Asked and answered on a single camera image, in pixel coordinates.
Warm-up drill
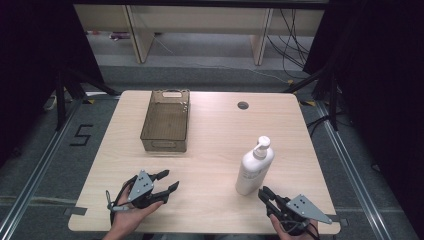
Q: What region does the black floor cable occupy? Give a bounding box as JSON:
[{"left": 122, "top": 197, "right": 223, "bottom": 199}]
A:
[{"left": 305, "top": 114, "right": 332, "bottom": 138}]

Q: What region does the white pump bottle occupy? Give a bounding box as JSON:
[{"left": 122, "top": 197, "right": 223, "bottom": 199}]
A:
[{"left": 235, "top": 135, "right": 275, "bottom": 197}]

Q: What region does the black curtain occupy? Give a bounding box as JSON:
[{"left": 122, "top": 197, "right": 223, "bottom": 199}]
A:
[
  {"left": 0, "top": 0, "right": 105, "bottom": 168},
  {"left": 302, "top": 0, "right": 424, "bottom": 234}
]

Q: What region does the person's left hand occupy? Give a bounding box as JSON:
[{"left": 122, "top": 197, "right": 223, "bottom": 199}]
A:
[{"left": 109, "top": 186, "right": 165, "bottom": 236}]

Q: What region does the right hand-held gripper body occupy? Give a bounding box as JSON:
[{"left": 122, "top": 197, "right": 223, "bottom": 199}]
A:
[{"left": 273, "top": 194, "right": 334, "bottom": 236}]

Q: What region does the grey strap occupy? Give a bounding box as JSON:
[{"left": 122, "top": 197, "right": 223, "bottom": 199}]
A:
[{"left": 105, "top": 190, "right": 130, "bottom": 213}]

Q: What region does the person's right hand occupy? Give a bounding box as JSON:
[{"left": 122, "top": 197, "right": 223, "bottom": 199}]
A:
[{"left": 268, "top": 214, "right": 320, "bottom": 240}]

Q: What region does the brown transparent plastic basket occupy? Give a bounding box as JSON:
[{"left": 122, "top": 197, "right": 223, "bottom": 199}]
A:
[{"left": 139, "top": 88, "right": 191, "bottom": 154}]

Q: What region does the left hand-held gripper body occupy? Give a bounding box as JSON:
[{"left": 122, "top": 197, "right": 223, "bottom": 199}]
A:
[{"left": 127, "top": 169, "right": 169, "bottom": 210}]

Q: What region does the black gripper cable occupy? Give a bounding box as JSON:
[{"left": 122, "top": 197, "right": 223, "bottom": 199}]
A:
[
  {"left": 279, "top": 220, "right": 322, "bottom": 240},
  {"left": 109, "top": 175, "right": 139, "bottom": 226}
]

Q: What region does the aluminium floor rail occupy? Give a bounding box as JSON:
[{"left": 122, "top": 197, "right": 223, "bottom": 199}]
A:
[
  {"left": 314, "top": 100, "right": 393, "bottom": 240},
  {"left": 0, "top": 98, "right": 84, "bottom": 240}
]

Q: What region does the bundle of black cables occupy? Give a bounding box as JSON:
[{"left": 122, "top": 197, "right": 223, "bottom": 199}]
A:
[{"left": 265, "top": 8, "right": 312, "bottom": 80}]

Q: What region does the black metal stand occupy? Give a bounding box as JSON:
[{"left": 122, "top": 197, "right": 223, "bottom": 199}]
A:
[
  {"left": 54, "top": 68, "right": 122, "bottom": 132},
  {"left": 282, "top": 64, "right": 340, "bottom": 132}
]

